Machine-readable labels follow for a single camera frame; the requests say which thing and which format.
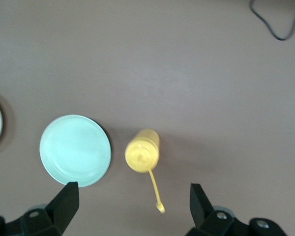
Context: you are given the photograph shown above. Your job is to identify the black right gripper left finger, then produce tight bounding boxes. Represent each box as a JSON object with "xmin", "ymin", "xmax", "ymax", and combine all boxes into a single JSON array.
[{"xmin": 0, "ymin": 181, "xmax": 79, "ymax": 236}]

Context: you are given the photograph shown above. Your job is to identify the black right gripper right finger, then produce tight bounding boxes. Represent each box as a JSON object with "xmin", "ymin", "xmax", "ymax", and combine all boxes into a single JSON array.
[{"xmin": 185, "ymin": 183, "xmax": 288, "ymax": 236}]

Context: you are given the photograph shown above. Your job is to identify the thin black looped cable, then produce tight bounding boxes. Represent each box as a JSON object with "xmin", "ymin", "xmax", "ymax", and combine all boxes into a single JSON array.
[{"xmin": 249, "ymin": 0, "xmax": 295, "ymax": 41}]

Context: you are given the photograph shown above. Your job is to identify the yellow squeeze bottle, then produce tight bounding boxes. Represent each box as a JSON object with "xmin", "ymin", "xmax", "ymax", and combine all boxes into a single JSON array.
[{"xmin": 124, "ymin": 128, "xmax": 166, "ymax": 213}]

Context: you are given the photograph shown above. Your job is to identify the mint green plate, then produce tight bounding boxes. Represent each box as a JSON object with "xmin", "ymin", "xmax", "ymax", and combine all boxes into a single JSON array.
[{"xmin": 39, "ymin": 114, "xmax": 112, "ymax": 188}]

